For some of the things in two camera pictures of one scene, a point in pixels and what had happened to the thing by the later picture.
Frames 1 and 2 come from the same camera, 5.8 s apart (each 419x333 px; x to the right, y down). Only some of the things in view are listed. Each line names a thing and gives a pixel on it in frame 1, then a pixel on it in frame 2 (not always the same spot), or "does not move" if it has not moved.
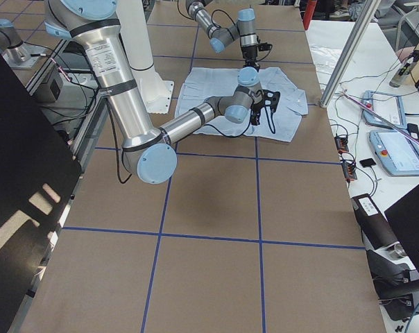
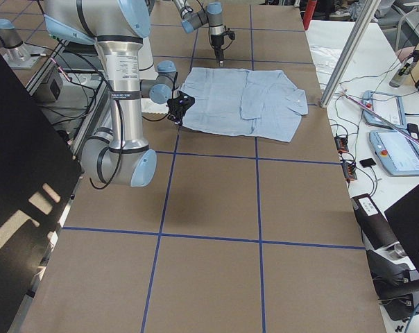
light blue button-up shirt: (197, 84) does not move
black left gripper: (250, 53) → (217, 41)
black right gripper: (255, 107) → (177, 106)
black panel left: (32, 168) does not move
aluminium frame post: (358, 31) does not move
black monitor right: (411, 220) does not move
